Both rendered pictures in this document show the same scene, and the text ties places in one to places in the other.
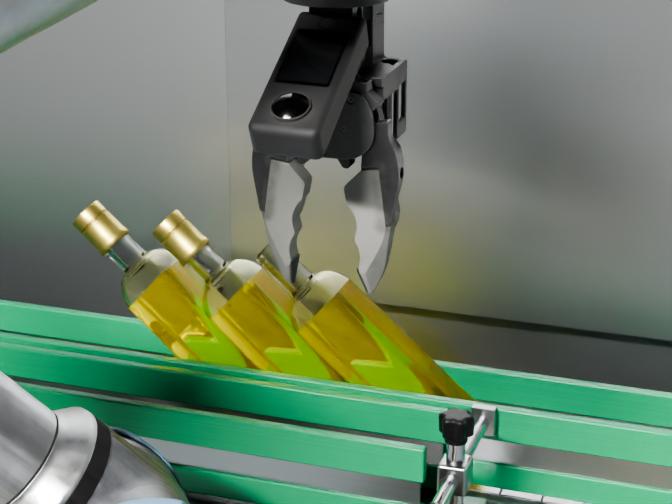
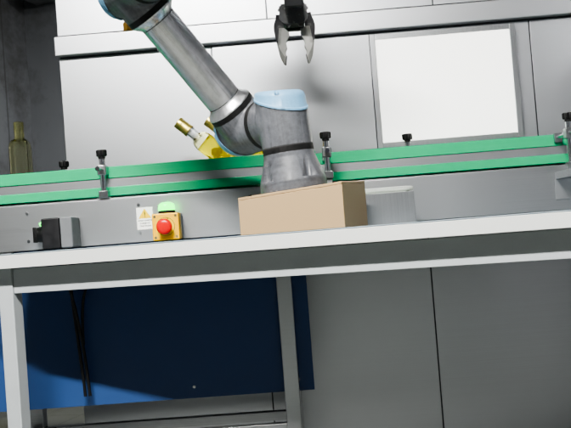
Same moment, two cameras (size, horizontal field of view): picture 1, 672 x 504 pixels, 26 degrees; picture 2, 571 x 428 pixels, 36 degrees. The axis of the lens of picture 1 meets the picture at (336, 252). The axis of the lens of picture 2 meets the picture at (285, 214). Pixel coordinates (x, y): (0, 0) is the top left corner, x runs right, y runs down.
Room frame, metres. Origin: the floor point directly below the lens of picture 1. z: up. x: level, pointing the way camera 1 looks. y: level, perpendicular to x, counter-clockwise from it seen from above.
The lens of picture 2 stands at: (-1.10, 0.69, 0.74)
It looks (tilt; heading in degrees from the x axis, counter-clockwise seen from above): 2 degrees up; 343
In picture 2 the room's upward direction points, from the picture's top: 4 degrees counter-clockwise
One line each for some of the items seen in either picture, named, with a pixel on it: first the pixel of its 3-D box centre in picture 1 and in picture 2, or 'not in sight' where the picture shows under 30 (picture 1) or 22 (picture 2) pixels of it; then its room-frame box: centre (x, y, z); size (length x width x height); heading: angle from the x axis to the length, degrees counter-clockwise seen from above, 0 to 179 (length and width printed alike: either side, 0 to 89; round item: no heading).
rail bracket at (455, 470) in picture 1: (461, 468); (326, 155); (1.08, -0.11, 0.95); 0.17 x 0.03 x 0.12; 161
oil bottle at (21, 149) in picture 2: not in sight; (21, 166); (1.59, 0.68, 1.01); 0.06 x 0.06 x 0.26; 73
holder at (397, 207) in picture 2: not in sight; (375, 211); (0.98, -0.19, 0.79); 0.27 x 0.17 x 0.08; 161
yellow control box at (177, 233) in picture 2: not in sight; (167, 227); (1.16, 0.32, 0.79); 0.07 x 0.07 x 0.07; 71
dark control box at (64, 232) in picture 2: not in sight; (60, 233); (1.24, 0.59, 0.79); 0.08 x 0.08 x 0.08; 71
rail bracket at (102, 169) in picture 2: not in sight; (100, 173); (1.23, 0.48, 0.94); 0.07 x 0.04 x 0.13; 161
